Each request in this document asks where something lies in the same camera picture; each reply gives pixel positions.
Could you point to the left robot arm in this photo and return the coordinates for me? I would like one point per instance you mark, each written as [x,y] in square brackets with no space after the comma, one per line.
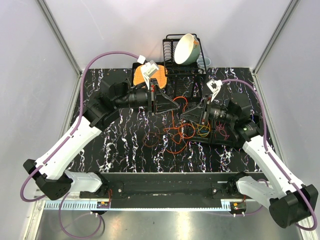
[50,170]

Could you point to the black wire tray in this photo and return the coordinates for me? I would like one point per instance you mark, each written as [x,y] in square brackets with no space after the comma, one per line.
[188,87]

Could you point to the black bin middle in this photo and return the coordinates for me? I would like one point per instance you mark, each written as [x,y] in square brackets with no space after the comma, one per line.
[223,134]

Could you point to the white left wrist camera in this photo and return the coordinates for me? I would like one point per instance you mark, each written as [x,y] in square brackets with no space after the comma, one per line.
[145,71]

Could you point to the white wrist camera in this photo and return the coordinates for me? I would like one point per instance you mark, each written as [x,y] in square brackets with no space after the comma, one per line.
[215,87]
[145,71]

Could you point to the cream ceramic bowl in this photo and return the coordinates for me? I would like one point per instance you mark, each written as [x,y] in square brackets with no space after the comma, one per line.
[187,50]

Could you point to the light blue cup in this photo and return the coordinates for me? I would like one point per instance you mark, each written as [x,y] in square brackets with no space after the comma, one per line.
[205,62]

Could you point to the orange woven mat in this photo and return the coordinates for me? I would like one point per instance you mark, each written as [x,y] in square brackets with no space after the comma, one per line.
[159,76]

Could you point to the black bin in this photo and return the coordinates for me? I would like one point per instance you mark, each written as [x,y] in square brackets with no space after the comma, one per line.
[223,134]
[195,132]

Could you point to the black dish rack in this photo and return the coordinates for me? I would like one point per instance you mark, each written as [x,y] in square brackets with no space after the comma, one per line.
[171,68]

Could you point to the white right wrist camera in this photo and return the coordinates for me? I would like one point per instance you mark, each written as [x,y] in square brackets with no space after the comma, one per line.
[215,87]

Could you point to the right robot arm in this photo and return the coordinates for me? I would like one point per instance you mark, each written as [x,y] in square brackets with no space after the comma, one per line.
[288,199]

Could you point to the black bin left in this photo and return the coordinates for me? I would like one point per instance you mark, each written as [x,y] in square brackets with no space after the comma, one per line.
[195,132]

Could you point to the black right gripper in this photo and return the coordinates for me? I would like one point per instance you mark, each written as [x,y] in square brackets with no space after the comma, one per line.
[197,113]

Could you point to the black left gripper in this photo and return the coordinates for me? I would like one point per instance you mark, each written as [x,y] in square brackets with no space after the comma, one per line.
[158,102]

